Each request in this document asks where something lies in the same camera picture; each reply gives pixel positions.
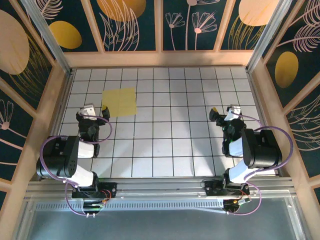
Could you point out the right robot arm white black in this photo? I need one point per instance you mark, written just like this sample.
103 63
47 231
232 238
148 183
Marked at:
262 150

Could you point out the white grid table mat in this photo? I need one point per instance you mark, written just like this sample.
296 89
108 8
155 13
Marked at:
175 82

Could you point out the dark panel pink flowers print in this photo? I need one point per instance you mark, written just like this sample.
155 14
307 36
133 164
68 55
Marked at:
192 25

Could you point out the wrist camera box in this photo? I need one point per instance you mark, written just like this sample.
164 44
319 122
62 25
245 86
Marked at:
87 112
233 112

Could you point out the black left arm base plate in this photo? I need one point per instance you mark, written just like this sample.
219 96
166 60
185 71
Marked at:
110 190

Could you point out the dark panel large tan circle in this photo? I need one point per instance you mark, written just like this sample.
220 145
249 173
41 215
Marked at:
20 50

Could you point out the dark panel yellow oval print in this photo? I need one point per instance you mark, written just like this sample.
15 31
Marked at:
75 25

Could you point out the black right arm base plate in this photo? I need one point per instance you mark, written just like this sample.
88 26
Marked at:
212 188

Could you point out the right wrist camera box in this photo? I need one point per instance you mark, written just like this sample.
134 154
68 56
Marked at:
233 112

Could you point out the aluminium table edge rail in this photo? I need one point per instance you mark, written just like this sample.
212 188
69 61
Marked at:
58 125
257 100

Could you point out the dark panel pale circle print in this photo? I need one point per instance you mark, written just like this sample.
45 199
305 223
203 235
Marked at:
250 25

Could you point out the dark panel feather yellow oval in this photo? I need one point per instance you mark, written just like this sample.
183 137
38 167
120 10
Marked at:
295 50

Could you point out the small black controller board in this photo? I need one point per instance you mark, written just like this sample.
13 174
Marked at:
235 205
93 206

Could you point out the dark panel leaf outline print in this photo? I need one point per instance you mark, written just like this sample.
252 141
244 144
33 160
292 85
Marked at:
305 137

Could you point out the dark panel orange circle leaves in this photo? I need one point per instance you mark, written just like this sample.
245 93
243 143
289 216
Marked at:
120 30

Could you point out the aluminium corner post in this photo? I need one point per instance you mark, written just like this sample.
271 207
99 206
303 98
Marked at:
267 37
48 37

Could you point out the light wooden enclosure frame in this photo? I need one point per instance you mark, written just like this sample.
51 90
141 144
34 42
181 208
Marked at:
150 58

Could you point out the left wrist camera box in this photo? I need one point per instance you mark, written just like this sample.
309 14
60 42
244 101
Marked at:
87 112

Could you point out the aluminium extrusion beam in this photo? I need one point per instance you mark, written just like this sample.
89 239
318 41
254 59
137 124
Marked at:
160 187

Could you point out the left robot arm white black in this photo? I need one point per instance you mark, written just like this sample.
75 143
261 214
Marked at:
67 155

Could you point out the dark panel flower outline print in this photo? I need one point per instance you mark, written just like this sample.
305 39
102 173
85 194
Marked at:
12 137

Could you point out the grey frosted panel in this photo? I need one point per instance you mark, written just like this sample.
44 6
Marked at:
160 225

